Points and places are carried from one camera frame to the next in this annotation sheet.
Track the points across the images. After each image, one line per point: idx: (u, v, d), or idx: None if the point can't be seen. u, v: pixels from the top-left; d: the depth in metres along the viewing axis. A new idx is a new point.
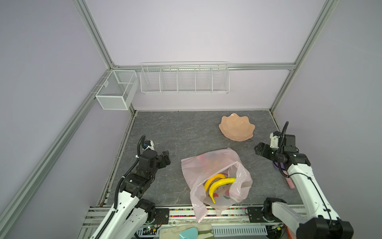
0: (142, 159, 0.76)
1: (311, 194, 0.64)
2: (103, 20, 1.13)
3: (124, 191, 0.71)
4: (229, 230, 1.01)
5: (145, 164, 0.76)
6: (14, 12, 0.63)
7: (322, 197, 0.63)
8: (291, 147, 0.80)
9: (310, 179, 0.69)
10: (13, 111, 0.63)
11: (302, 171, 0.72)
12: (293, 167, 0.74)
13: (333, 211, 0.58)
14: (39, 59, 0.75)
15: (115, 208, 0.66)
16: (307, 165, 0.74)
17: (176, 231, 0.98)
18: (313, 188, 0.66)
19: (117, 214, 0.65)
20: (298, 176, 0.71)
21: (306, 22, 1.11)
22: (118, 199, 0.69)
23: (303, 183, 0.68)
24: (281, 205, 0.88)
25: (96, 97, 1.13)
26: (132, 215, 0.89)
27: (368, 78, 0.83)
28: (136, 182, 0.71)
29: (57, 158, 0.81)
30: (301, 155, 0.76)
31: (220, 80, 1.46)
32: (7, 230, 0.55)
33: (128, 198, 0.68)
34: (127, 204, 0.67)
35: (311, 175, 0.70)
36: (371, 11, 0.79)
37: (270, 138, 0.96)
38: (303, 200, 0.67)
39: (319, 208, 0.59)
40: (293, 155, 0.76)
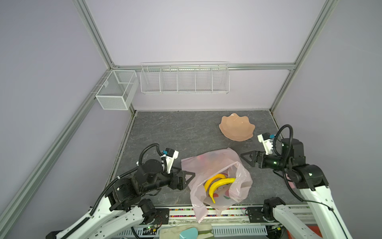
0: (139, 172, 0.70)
1: (333, 229, 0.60)
2: (103, 20, 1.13)
3: (106, 198, 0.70)
4: (229, 230, 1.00)
5: (140, 178, 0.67)
6: (15, 12, 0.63)
7: (344, 232, 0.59)
8: (300, 157, 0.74)
9: (331, 209, 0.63)
10: (13, 110, 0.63)
11: (321, 199, 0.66)
12: (311, 192, 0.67)
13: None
14: (39, 59, 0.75)
15: (90, 214, 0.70)
16: (325, 186, 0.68)
17: (176, 231, 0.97)
18: (334, 221, 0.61)
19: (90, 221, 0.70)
20: (318, 205, 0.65)
21: (306, 22, 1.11)
22: (98, 205, 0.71)
23: (323, 214, 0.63)
24: (285, 212, 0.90)
25: (96, 97, 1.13)
26: (130, 212, 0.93)
27: (368, 78, 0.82)
28: (121, 193, 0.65)
29: (57, 159, 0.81)
30: (316, 171, 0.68)
31: (220, 80, 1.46)
32: (7, 230, 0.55)
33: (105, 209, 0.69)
34: (102, 215, 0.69)
35: (332, 203, 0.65)
36: (371, 11, 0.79)
37: (262, 142, 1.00)
38: (324, 232, 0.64)
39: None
40: (308, 176, 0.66)
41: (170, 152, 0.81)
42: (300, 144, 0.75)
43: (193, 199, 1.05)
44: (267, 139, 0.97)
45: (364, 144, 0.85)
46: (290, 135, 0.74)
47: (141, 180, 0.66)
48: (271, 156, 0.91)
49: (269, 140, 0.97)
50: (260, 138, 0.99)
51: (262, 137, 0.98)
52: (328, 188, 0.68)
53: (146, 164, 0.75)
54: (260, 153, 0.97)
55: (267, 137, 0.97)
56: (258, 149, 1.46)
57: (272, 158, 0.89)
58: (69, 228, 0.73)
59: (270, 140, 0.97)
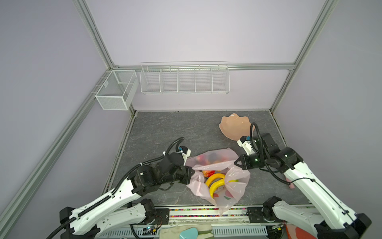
0: (165, 160, 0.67)
1: (325, 200, 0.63)
2: (103, 20, 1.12)
3: (130, 181, 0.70)
4: (229, 230, 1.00)
5: (165, 168, 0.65)
6: (14, 12, 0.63)
7: (333, 198, 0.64)
8: (272, 145, 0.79)
9: (314, 180, 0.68)
10: (13, 111, 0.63)
11: (303, 174, 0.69)
12: (292, 172, 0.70)
13: (349, 210, 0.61)
14: (39, 59, 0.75)
15: (112, 193, 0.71)
16: (301, 162, 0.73)
17: (176, 231, 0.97)
18: (322, 191, 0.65)
19: (111, 201, 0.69)
20: (302, 180, 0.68)
21: (306, 22, 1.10)
22: (119, 186, 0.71)
23: (310, 189, 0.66)
24: (283, 208, 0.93)
25: (95, 98, 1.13)
26: (134, 207, 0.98)
27: (368, 78, 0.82)
28: (143, 179, 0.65)
29: (56, 160, 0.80)
30: (290, 152, 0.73)
31: (220, 80, 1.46)
32: (7, 230, 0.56)
33: (127, 193, 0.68)
34: (122, 197, 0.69)
35: (311, 175, 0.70)
36: (371, 12, 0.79)
37: (241, 145, 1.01)
38: (314, 203, 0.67)
39: (339, 214, 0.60)
40: (284, 157, 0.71)
41: (185, 149, 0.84)
42: (267, 134, 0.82)
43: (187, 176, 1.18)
44: (245, 141, 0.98)
45: (364, 144, 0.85)
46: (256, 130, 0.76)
47: (167, 170, 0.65)
48: (252, 155, 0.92)
49: (248, 142, 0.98)
50: (238, 142, 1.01)
51: (240, 140, 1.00)
52: (303, 163, 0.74)
53: (173, 154, 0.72)
54: (241, 155, 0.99)
55: (244, 139, 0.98)
56: None
57: (252, 155, 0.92)
58: (87, 205, 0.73)
59: (248, 142, 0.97)
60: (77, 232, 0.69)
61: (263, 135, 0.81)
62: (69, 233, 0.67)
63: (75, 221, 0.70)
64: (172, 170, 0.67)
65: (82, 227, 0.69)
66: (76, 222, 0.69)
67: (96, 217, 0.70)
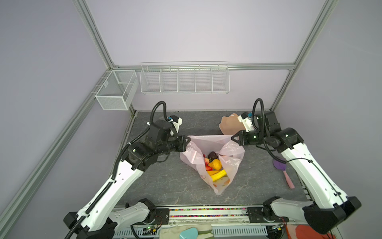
0: (152, 129, 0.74)
1: (319, 180, 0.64)
2: (103, 21, 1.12)
3: (125, 161, 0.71)
4: (229, 230, 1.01)
5: (154, 135, 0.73)
6: (14, 13, 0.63)
7: (327, 180, 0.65)
8: (274, 124, 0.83)
9: (312, 162, 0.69)
10: (13, 111, 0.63)
11: (301, 155, 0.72)
12: (290, 151, 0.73)
13: (341, 193, 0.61)
14: (39, 59, 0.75)
15: (112, 179, 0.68)
16: (301, 143, 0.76)
17: (176, 231, 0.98)
18: (317, 173, 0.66)
19: (115, 186, 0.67)
20: (299, 161, 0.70)
21: (306, 22, 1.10)
22: (117, 171, 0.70)
23: (306, 169, 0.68)
24: (280, 203, 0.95)
25: (95, 97, 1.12)
26: (137, 204, 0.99)
27: (368, 78, 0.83)
28: (139, 153, 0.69)
29: (56, 160, 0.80)
30: (291, 132, 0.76)
31: (220, 80, 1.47)
32: (8, 230, 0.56)
33: (127, 172, 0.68)
34: (125, 177, 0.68)
35: (311, 157, 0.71)
36: (372, 12, 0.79)
37: (241, 121, 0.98)
38: (308, 185, 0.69)
39: (331, 195, 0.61)
40: (285, 137, 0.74)
41: (175, 118, 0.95)
42: (271, 113, 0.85)
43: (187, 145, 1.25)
44: (246, 117, 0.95)
45: (363, 144, 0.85)
46: (261, 107, 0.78)
47: (158, 136, 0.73)
48: (251, 133, 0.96)
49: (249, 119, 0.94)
50: (239, 118, 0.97)
51: (241, 116, 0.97)
52: (303, 144, 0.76)
53: (157, 122, 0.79)
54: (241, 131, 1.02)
55: (245, 115, 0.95)
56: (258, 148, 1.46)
57: (252, 132, 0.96)
58: (91, 201, 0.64)
59: (249, 118, 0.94)
60: (93, 229, 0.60)
61: (268, 113, 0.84)
62: (86, 231, 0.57)
63: (85, 219, 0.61)
64: (161, 136, 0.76)
65: (97, 221, 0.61)
66: (88, 220, 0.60)
67: (108, 205, 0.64)
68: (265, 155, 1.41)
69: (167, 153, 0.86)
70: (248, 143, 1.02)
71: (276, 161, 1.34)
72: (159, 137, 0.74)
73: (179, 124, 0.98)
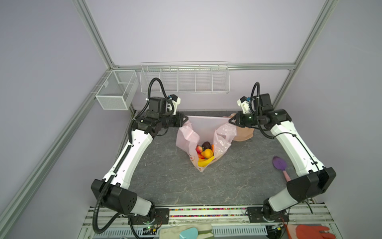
0: (153, 102, 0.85)
1: (298, 150, 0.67)
2: (103, 21, 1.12)
3: (136, 130, 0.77)
4: (229, 230, 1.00)
5: (156, 107, 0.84)
6: (13, 14, 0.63)
7: (307, 151, 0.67)
8: (268, 105, 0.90)
9: (295, 136, 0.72)
10: (11, 112, 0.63)
11: (286, 130, 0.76)
12: (277, 127, 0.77)
13: (319, 163, 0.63)
14: (39, 61, 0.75)
15: (131, 143, 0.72)
16: (289, 121, 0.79)
17: (176, 231, 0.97)
18: (299, 145, 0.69)
19: (133, 150, 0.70)
20: (283, 134, 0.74)
21: (306, 23, 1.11)
22: (133, 136, 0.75)
23: (288, 141, 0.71)
24: (273, 196, 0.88)
25: (96, 97, 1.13)
26: None
27: (368, 78, 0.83)
28: (147, 122, 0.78)
29: (56, 160, 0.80)
30: (281, 112, 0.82)
31: (220, 80, 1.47)
32: (8, 229, 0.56)
33: (142, 135, 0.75)
34: (142, 140, 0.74)
35: (295, 131, 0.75)
36: (371, 12, 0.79)
37: (239, 104, 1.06)
38: (290, 156, 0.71)
39: (308, 163, 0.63)
40: (274, 115, 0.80)
41: (174, 97, 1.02)
42: (266, 95, 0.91)
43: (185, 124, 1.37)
44: (244, 101, 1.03)
45: (363, 145, 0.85)
46: (257, 90, 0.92)
47: (158, 106, 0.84)
48: (247, 114, 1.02)
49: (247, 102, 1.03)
50: (238, 102, 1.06)
51: (240, 99, 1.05)
52: (291, 122, 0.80)
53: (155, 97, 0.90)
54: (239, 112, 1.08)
55: (244, 99, 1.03)
56: (258, 148, 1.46)
57: (248, 114, 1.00)
58: (115, 165, 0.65)
59: (247, 102, 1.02)
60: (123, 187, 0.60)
61: (262, 94, 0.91)
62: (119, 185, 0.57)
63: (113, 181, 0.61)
64: (162, 107, 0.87)
65: (126, 178, 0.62)
66: (117, 179, 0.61)
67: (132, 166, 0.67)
68: (265, 155, 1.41)
69: (164, 125, 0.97)
70: (244, 124, 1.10)
71: (276, 160, 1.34)
72: (160, 109, 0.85)
73: (178, 103, 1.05)
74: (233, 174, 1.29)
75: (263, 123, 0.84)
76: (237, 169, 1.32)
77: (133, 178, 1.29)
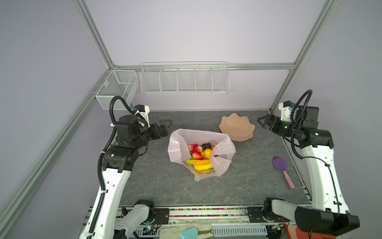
0: (119, 127, 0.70)
1: (323, 183, 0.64)
2: (103, 20, 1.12)
3: (108, 169, 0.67)
4: (230, 230, 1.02)
5: (125, 133, 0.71)
6: (14, 13, 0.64)
7: (334, 188, 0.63)
8: (312, 121, 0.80)
9: (328, 166, 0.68)
10: (13, 111, 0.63)
11: (321, 155, 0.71)
12: (311, 148, 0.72)
13: (342, 205, 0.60)
14: (39, 60, 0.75)
15: (104, 189, 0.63)
16: (329, 147, 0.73)
17: (176, 231, 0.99)
18: (328, 178, 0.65)
19: (109, 197, 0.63)
20: (315, 160, 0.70)
21: (306, 23, 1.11)
22: (104, 180, 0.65)
23: (318, 170, 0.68)
24: (278, 200, 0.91)
25: (96, 97, 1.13)
26: (136, 206, 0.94)
27: (368, 77, 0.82)
28: (119, 155, 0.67)
29: (56, 160, 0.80)
30: (324, 134, 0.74)
31: (220, 80, 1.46)
32: (8, 230, 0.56)
33: (116, 177, 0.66)
34: (117, 183, 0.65)
35: (330, 162, 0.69)
36: (371, 12, 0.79)
37: (281, 109, 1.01)
38: (313, 185, 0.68)
39: (329, 200, 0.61)
40: (314, 135, 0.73)
41: (142, 108, 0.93)
42: (315, 109, 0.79)
43: (174, 137, 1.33)
44: (288, 107, 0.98)
45: (364, 145, 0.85)
46: (305, 100, 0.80)
47: (128, 132, 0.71)
48: (284, 122, 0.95)
49: (289, 109, 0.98)
50: (280, 105, 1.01)
51: (284, 104, 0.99)
52: (331, 148, 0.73)
53: (121, 119, 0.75)
54: (274, 117, 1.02)
55: (288, 105, 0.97)
56: (258, 149, 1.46)
57: (285, 122, 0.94)
58: (90, 220, 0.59)
59: (290, 108, 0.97)
60: None
61: (310, 107, 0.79)
62: None
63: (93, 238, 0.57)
64: (132, 130, 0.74)
65: (106, 235, 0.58)
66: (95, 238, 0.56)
67: (111, 217, 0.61)
68: (265, 155, 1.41)
69: (146, 144, 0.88)
70: (277, 131, 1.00)
71: (276, 161, 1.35)
72: (131, 133, 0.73)
73: (147, 112, 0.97)
74: (233, 174, 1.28)
75: (297, 138, 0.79)
76: (237, 169, 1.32)
77: (133, 178, 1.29)
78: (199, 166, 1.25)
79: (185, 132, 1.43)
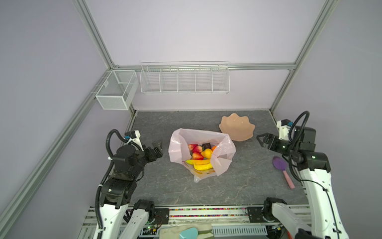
0: (117, 161, 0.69)
1: (323, 209, 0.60)
2: (103, 20, 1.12)
3: (105, 205, 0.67)
4: (230, 230, 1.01)
5: (123, 166, 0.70)
6: (14, 12, 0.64)
7: (334, 214, 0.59)
8: (309, 144, 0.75)
9: (326, 190, 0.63)
10: (13, 111, 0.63)
11: (318, 180, 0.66)
12: (308, 172, 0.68)
13: (344, 233, 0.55)
14: (39, 60, 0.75)
15: (101, 227, 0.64)
16: (327, 172, 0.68)
17: (176, 231, 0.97)
18: (327, 203, 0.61)
19: (106, 234, 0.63)
20: (312, 184, 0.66)
21: (307, 22, 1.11)
22: (102, 215, 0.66)
23: (316, 194, 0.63)
24: (281, 209, 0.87)
25: (96, 97, 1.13)
26: (133, 216, 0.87)
27: (368, 78, 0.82)
28: (117, 189, 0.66)
29: (57, 158, 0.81)
30: (322, 157, 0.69)
31: (220, 80, 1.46)
32: (7, 230, 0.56)
33: (112, 212, 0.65)
34: (113, 218, 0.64)
35: (328, 186, 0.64)
36: (371, 12, 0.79)
37: (279, 127, 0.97)
38: (312, 211, 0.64)
39: (329, 228, 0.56)
40: (311, 157, 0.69)
41: (133, 134, 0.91)
42: (313, 131, 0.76)
43: (176, 136, 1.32)
44: (286, 125, 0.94)
45: (364, 145, 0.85)
46: (304, 121, 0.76)
47: (126, 166, 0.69)
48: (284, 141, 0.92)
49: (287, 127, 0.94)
50: (278, 123, 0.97)
51: (281, 122, 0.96)
52: (329, 173, 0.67)
53: (119, 151, 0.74)
54: (272, 135, 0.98)
55: (286, 123, 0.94)
56: (258, 149, 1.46)
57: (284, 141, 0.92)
58: None
59: (288, 127, 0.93)
60: None
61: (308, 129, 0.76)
62: None
63: None
64: (130, 162, 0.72)
65: None
66: None
67: None
68: (265, 156, 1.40)
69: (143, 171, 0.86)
70: (275, 149, 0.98)
71: (276, 161, 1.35)
72: (129, 166, 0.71)
73: (138, 138, 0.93)
74: (233, 174, 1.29)
75: (294, 160, 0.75)
76: (237, 169, 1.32)
77: None
78: (199, 166, 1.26)
79: (186, 132, 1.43)
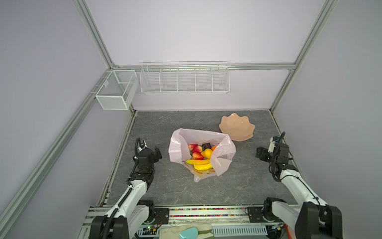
0: (141, 159, 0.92)
1: (299, 188, 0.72)
2: (103, 20, 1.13)
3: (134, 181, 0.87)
4: (229, 229, 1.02)
5: (145, 163, 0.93)
6: (14, 12, 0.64)
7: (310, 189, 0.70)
8: (284, 157, 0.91)
9: (298, 178, 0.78)
10: (13, 111, 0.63)
11: (290, 173, 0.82)
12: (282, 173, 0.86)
13: (321, 199, 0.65)
14: (38, 60, 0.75)
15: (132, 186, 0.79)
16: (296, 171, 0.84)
17: (176, 231, 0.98)
18: (301, 184, 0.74)
19: (134, 192, 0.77)
20: (288, 178, 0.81)
21: (307, 22, 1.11)
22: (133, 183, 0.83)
23: (292, 181, 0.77)
24: (281, 204, 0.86)
25: (96, 97, 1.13)
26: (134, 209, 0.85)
27: (368, 77, 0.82)
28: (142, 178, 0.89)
29: (57, 158, 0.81)
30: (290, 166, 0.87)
31: (220, 80, 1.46)
32: (7, 230, 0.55)
33: (140, 181, 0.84)
34: (140, 185, 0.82)
35: (298, 175, 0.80)
36: (371, 11, 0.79)
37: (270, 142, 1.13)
38: (295, 196, 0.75)
39: (309, 196, 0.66)
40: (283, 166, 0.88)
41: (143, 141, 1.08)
42: (287, 148, 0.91)
43: (176, 136, 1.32)
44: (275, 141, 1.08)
45: (364, 145, 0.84)
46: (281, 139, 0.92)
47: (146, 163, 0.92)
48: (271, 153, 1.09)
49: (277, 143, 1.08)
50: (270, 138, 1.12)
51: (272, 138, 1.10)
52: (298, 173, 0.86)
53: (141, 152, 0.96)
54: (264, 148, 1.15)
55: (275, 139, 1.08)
56: None
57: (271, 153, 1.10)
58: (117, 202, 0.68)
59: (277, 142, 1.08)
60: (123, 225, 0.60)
61: (284, 146, 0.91)
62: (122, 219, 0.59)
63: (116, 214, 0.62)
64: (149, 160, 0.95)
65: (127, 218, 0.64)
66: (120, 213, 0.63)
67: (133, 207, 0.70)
68: None
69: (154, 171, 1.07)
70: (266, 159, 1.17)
71: None
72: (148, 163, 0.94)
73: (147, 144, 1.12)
74: (233, 174, 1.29)
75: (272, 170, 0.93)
76: (237, 169, 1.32)
77: None
78: (199, 166, 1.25)
79: (186, 131, 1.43)
